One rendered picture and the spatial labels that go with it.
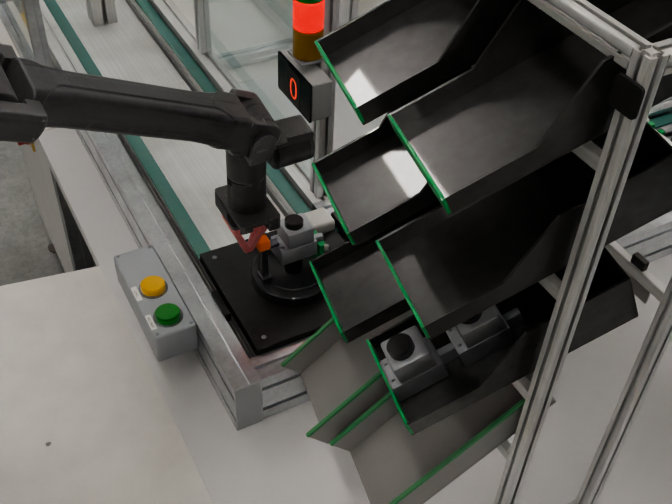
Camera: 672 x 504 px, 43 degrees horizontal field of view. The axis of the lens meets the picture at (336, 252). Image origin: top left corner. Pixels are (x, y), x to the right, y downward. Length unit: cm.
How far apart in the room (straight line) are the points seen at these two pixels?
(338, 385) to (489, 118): 54
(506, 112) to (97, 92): 45
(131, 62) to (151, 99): 107
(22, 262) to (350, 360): 192
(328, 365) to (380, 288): 20
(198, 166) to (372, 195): 83
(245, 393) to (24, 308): 48
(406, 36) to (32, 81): 39
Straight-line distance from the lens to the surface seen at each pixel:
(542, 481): 138
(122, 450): 138
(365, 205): 97
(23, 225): 314
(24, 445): 142
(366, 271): 111
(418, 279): 90
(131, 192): 165
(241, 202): 126
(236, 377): 132
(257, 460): 135
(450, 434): 111
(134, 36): 222
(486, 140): 79
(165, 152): 181
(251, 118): 114
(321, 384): 124
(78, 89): 99
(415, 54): 89
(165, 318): 139
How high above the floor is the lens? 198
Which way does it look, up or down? 43 degrees down
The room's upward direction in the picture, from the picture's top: 3 degrees clockwise
